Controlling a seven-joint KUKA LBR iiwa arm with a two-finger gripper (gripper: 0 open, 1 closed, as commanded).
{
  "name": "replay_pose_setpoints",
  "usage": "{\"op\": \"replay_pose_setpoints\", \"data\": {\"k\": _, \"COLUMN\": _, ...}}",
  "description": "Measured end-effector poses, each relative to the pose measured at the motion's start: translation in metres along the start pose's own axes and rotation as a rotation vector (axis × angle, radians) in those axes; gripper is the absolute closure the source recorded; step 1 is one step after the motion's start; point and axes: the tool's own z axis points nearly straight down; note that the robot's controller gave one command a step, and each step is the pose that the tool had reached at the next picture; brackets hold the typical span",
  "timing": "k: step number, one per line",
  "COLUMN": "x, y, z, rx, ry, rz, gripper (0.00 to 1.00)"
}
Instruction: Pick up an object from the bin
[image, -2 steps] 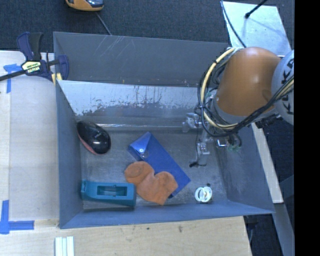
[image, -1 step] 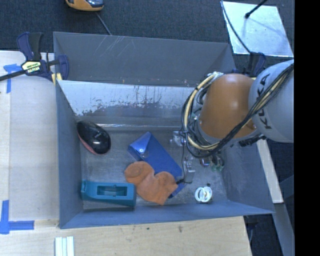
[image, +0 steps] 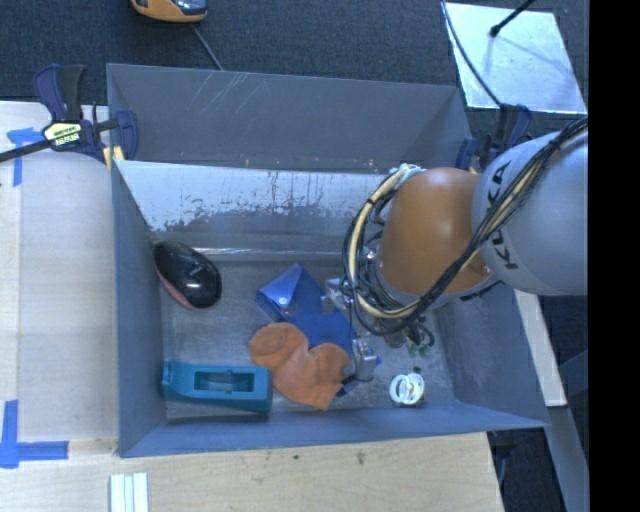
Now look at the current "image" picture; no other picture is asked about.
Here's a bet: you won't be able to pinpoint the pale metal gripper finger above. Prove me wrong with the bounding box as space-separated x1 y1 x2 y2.
323 277 350 314
344 338 377 384

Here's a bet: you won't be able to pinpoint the teal plastic tape dispenser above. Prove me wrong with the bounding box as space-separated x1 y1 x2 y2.
160 359 275 416

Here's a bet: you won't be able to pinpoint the grey metal bin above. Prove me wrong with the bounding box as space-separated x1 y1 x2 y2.
104 62 552 459

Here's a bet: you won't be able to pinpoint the white plastic rings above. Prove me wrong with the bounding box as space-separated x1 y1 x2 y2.
388 371 427 408

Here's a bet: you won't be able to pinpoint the orange cloth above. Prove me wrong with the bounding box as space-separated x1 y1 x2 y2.
247 321 354 412

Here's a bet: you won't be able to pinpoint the black computer mouse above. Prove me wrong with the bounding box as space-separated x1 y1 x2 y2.
152 240 224 312

